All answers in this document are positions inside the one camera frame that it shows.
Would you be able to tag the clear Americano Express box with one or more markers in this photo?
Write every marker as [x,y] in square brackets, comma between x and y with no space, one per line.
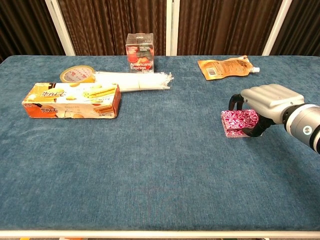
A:
[140,60]

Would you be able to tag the clear packing tape roll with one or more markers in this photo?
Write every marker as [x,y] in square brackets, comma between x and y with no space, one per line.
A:
[75,75]

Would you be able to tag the orange spout pouch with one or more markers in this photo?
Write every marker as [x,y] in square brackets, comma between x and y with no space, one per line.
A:
[225,68]

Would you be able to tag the white straw bundle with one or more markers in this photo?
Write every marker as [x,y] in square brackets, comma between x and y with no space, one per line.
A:
[135,81]

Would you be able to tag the brown pleated screen panel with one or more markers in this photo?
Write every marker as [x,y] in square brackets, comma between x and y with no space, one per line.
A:
[305,25]
[112,25]
[25,25]
[225,25]

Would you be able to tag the orange biscuit carton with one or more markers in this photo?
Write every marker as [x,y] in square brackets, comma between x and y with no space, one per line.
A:
[75,100]

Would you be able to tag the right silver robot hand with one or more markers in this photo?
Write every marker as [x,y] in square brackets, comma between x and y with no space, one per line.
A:
[270,100]

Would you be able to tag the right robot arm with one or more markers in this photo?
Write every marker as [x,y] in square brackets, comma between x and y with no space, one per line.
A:
[305,125]

